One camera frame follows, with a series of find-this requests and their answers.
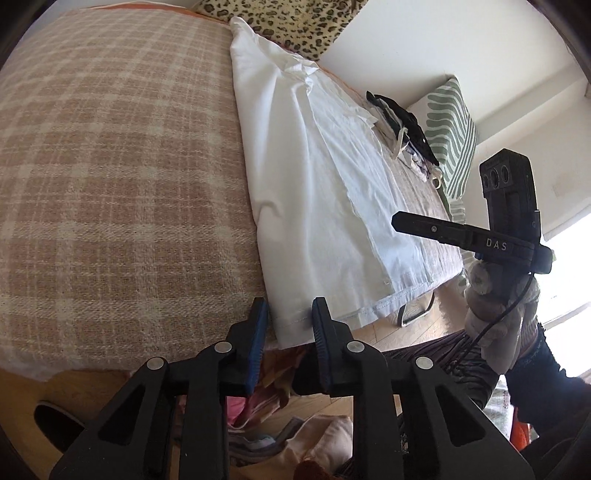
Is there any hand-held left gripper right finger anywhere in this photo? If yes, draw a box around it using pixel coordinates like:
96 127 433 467
311 296 536 480

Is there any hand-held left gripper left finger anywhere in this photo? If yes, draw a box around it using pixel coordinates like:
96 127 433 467
48 298 269 480

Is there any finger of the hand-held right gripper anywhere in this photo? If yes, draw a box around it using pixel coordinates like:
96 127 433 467
392 211 481 254

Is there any white garment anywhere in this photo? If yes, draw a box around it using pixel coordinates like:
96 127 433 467
229 17 435 350

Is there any person's right forearm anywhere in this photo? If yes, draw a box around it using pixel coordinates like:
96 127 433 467
505 323 591 446

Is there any pile of dark clothes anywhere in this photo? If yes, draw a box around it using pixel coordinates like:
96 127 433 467
366 91 445 191

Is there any person's right hand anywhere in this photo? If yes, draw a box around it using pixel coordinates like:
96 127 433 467
462 258 542 376

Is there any pink cloth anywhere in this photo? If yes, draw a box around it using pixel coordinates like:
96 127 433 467
225 394 282 428

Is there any green striped pillow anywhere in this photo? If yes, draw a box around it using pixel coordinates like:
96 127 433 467
418 76 479 224

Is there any beige cloth bag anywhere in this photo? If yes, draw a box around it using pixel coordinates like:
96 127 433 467
277 413 357 474

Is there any person's striped trouser leg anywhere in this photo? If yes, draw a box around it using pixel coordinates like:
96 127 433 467
382 331 502 409

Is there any beige plaid blanket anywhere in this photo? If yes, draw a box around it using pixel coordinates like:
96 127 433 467
0 7 465 384

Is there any leopard print bag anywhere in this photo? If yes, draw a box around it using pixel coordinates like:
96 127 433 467
191 0 370 62

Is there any orange bed sheet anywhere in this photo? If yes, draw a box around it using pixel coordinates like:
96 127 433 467
99 0 204 19

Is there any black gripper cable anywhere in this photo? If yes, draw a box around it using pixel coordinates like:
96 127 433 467
455 272 536 374

